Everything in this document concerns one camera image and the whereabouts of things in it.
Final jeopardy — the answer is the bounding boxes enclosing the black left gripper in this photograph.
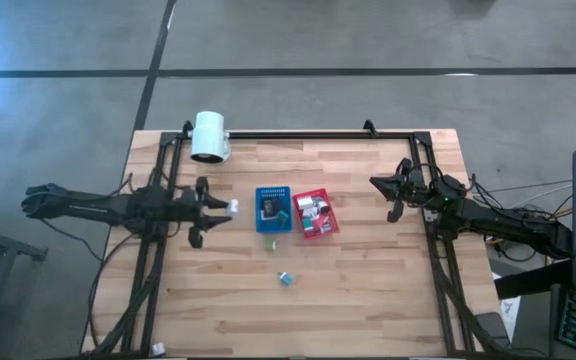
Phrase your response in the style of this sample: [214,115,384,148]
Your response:
[177,176,233,250]

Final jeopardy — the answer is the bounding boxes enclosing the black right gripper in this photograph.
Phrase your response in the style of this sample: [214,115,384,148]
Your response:
[369,158,437,224]

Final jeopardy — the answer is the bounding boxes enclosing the blue plastic basket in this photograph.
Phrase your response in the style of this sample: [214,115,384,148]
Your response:
[255,185,293,235]

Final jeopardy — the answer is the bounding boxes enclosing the red plastic basket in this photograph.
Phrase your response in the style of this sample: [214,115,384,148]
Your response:
[291,187,341,241]

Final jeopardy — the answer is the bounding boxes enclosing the white paper sheet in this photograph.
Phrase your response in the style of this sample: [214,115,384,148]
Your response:
[498,295,522,329]

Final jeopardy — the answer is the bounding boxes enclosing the black desk crossbar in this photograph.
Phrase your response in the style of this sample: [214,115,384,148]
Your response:
[493,258,575,300]

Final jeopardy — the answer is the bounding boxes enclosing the black phone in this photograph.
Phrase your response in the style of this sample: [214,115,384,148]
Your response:
[475,312,512,349]

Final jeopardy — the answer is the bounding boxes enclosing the grey metal stand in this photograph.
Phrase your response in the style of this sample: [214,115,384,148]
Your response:
[0,219,49,360]

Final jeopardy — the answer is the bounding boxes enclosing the black aluminium table frame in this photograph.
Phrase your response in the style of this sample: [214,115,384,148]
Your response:
[80,130,519,360]

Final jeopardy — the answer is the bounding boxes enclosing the tangled floor cables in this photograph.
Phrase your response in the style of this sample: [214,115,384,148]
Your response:
[480,177,576,266]

